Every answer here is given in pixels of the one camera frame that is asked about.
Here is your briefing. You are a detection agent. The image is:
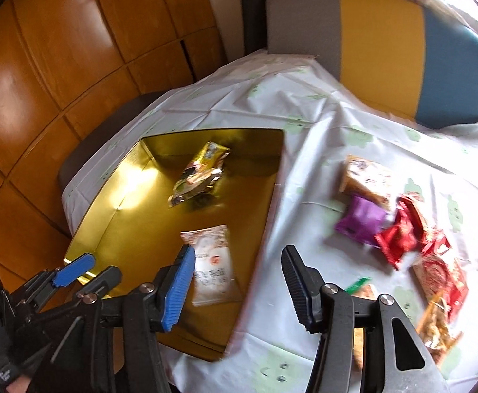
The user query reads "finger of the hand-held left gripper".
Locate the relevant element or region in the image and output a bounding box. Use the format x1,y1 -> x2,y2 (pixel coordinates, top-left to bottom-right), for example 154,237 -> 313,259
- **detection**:
38,266 -> 123,325
10,253 -> 96,316

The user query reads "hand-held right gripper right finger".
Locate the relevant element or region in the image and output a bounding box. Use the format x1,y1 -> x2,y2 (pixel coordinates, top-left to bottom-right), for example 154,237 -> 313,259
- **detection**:
282,245 -> 448,393

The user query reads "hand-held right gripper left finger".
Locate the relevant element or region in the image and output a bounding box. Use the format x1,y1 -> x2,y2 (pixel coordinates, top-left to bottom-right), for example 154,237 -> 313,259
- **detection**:
38,245 -> 196,393

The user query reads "white snack packet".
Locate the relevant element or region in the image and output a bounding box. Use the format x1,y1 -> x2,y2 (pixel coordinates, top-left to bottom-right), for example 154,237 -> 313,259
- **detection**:
180,225 -> 240,308

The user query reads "gold-lined maroon box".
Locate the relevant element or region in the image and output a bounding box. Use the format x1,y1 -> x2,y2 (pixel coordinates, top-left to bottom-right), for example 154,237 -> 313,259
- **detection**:
63,128 -> 285,363

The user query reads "bright red snack packet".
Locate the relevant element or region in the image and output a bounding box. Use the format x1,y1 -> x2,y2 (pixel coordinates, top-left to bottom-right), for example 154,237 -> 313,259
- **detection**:
376,209 -> 422,270

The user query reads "yellow snack packet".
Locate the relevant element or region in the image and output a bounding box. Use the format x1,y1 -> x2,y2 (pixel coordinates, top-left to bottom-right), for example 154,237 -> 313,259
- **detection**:
169,141 -> 231,207

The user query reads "orange packet with green tab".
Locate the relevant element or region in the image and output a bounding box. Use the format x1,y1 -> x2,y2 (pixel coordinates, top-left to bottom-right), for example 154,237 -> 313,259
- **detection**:
345,277 -> 379,371

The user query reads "purple snack packet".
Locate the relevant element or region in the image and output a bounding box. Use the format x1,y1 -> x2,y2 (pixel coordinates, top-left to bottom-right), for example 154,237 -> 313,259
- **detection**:
334,194 -> 388,246

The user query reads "tan snack packet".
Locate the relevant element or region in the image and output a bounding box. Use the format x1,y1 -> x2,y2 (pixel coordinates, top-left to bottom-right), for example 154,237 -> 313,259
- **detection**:
338,155 -> 399,209

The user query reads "large red white packet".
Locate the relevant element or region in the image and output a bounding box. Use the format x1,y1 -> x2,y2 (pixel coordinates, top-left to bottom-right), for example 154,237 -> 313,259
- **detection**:
411,254 -> 469,320

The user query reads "small red white packet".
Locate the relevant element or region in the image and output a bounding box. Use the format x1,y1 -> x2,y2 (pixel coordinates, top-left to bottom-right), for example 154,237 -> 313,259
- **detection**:
419,229 -> 452,258

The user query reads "orange-edged seed packet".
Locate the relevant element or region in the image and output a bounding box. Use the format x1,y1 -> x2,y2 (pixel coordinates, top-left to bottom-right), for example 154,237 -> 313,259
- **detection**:
415,290 -> 465,363

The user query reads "white cloud-print tablecloth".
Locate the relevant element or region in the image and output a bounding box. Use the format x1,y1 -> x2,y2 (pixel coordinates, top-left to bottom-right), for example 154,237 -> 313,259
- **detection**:
61,49 -> 478,393

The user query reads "wooden cabinet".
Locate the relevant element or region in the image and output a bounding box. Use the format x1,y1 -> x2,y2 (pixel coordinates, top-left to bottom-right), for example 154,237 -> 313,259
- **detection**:
0,0 -> 227,295

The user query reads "grey yellow blue chair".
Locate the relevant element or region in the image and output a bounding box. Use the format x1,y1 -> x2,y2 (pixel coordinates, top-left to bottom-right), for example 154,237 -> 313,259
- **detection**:
266,0 -> 478,128

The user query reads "black foam roll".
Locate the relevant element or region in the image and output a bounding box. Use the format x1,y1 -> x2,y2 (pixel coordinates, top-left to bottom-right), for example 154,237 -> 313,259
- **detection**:
240,0 -> 270,56

